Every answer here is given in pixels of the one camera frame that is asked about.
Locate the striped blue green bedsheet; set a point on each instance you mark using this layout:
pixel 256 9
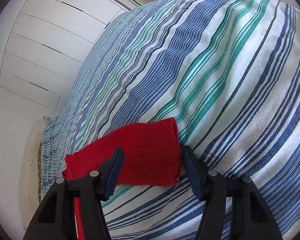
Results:
pixel 228 71

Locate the cream mattress edge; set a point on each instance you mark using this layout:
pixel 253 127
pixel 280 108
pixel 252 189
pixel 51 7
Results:
pixel 29 174

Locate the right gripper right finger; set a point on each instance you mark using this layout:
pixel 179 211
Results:
pixel 250 217

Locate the red knit sweater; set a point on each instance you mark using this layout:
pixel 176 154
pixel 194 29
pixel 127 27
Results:
pixel 151 154

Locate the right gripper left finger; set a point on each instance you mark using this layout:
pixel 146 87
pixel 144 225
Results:
pixel 55 216

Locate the white wardrobe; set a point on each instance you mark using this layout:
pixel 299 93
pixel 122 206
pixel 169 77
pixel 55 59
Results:
pixel 48 43

